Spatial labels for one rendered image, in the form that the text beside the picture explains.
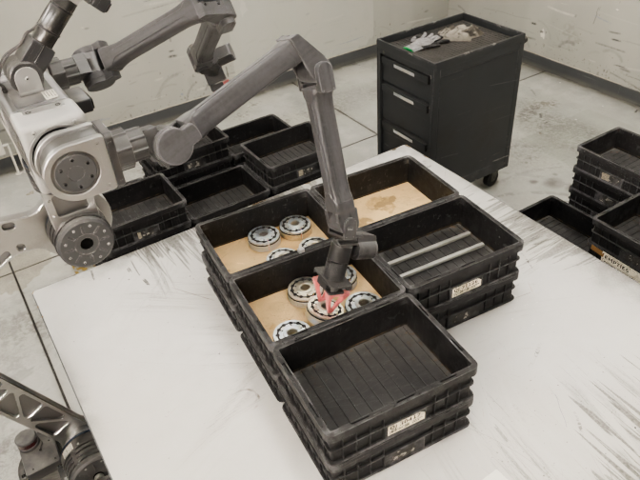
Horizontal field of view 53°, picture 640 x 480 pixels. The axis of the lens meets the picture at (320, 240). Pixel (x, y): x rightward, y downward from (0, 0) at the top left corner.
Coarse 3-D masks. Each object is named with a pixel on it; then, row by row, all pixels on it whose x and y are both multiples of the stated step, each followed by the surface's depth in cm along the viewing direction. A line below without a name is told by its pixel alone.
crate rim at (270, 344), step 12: (276, 264) 180; (240, 276) 177; (240, 300) 169; (384, 300) 165; (252, 312) 165; (348, 312) 163; (252, 324) 164; (324, 324) 160; (264, 336) 158; (288, 336) 157
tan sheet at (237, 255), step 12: (276, 228) 211; (312, 228) 210; (240, 240) 207; (288, 240) 205; (300, 240) 205; (216, 252) 202; (228, 252) 202; (240, 252) 202; (252, 252) 201; (264, 252) 201; (228, 264) 197; (240, 264) 197; (252, 264) 197
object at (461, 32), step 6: (444, 30) 334; (450, 30) 330; (456, 30) 333; (462, 30) 330; (468, 30) 331; (474, 30) 330; (480, 30) 331; (444, 36) 328; (450, 36) 327; (456, 36) 326; (462, 36) 327; (468, 36) 326; (474, 36) 327
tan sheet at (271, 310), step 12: (360, 276) 189; (360, 288) 185; (372, 288) 184; (264, 300) 183; (276, 300) 183; (288, 300) 182; (264, 312) 179; (276, 312) 179; (288, 312) 178; (300, 312) 178; (264, 324) 175; (276, 324) 175; (312, 324) 174
